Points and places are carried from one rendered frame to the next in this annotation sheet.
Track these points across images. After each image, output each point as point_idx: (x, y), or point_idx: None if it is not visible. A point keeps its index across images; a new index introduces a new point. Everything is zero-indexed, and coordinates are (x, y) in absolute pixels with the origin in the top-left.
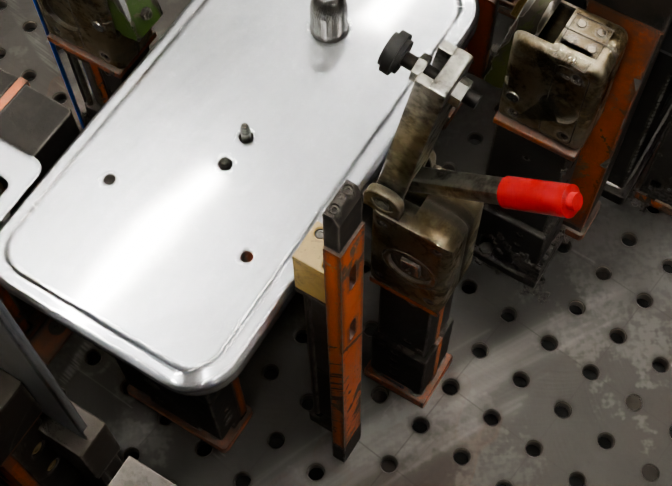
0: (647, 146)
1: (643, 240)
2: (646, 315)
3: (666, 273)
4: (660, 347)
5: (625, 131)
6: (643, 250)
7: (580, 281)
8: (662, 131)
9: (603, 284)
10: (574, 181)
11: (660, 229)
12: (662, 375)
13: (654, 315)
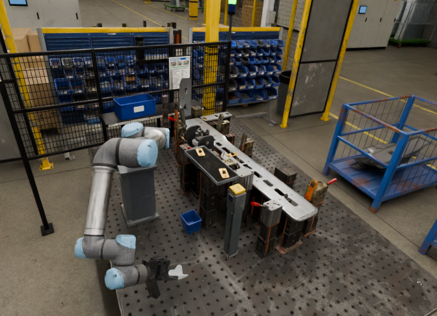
0: (190, 188)
1: (179, 185)
2: (170, 181)
3: (173, 185)
4: (166, 181)
5: None
6: (178, 184)
7: (179, 179)
8: (192, 191)
9: (177, 180)
10: None
11: (179, 187)
12: (162, 179)
13: (170, 182)
